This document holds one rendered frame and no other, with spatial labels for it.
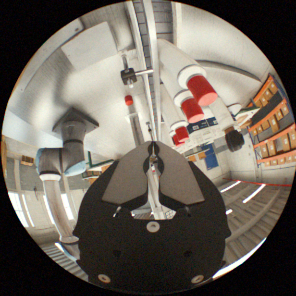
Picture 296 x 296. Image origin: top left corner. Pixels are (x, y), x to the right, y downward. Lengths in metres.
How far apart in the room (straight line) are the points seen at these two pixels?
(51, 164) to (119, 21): 0.51
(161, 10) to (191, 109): 0.25
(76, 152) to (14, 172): 5.11
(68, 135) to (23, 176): 5.05
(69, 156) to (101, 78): 0.32
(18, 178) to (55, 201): 4.96
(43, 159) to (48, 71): 0.32
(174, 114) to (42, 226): 5.76
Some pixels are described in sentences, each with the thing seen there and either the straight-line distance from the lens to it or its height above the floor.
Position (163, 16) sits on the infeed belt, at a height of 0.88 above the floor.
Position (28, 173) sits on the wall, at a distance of 5.50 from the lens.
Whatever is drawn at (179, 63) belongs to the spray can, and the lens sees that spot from 0.17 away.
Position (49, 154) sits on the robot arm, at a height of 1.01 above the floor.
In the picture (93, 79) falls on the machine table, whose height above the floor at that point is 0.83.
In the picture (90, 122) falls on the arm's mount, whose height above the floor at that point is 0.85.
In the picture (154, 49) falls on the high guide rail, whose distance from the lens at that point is 0.21.
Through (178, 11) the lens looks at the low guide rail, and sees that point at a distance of 0.27.
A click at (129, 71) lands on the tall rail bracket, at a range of 0.22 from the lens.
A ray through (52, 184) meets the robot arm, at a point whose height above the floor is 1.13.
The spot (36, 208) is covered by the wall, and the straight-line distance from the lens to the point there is 5.52.
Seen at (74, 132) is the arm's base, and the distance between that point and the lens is 0.51.
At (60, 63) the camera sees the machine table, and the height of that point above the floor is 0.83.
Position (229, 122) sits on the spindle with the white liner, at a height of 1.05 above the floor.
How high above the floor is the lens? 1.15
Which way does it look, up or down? 15 degrees down
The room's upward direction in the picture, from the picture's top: 165 degrees clockwise
